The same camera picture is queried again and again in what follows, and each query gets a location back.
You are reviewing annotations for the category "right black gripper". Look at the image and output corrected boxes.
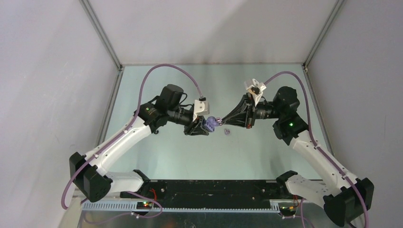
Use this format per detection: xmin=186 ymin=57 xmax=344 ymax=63
xmin=221 ymin=92 xmax=283 ymax=129

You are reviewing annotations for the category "purple earbud charging case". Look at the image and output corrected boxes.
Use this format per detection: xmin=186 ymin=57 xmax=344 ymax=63
xmin=203 ymin=116 xmax=220 ymax=133

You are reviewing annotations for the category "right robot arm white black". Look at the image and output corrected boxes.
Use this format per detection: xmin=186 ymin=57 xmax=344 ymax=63
xmin=222 ymin=86 xmax=374 ymax=227

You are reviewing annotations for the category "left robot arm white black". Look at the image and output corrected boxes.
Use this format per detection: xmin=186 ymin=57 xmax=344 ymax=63
xmin=69 ymin=84 xmax=211 ymax=202

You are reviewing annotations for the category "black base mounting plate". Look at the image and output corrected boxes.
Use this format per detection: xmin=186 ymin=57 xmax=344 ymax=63
xmin=137 ymin=180 xmax=302 ymax=210

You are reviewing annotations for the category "left controller board with leds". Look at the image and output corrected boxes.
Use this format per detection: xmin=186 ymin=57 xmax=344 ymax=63
xmin=136 ymin=201 xmax=154 ymax=210

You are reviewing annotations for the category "controller board with leds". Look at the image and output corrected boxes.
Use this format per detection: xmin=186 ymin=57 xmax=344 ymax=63
xmin=279 ymin=206 xmax=299 ymax=217
xmin=136 ymin=201 xmax=154 ymax=210

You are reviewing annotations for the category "right controller board with leds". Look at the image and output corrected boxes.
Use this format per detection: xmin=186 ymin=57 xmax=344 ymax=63
xmin=279 ymin=206 xmax=299 ymax=217

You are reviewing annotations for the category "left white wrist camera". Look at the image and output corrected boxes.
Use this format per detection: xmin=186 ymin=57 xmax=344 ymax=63
xmin=192 ymin=100 xmax=210 ymax=121

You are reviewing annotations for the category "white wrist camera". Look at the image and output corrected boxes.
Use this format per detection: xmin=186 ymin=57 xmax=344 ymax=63
xmin=244 ymin=78 xmax=267 ymax=106
xmin=192 ymin=100 xmax=210 ymax=121

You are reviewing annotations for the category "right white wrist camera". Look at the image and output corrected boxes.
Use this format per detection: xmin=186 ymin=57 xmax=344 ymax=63
xmin=244 ymin=78 xmax=267 ymax=106

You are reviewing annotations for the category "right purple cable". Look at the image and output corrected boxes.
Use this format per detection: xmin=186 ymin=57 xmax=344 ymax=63
xmin=264 ymin=71 xmax=370 ymax=228

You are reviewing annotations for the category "purple cable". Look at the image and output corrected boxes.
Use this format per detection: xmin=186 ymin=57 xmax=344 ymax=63
xmin=61 ymin=64 xmax=205 ymax=219
xmin=264 ymin=71 xmax=370 ymax=228

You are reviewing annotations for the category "grey slotted cable duct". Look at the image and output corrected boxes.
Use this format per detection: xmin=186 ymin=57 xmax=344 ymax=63
xmin=82 ymin=201 xmax=280 ymax=213

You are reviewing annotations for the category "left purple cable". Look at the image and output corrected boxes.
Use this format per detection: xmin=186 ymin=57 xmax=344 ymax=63
xmin=61 ymin=64 xmax=205 ymax=219

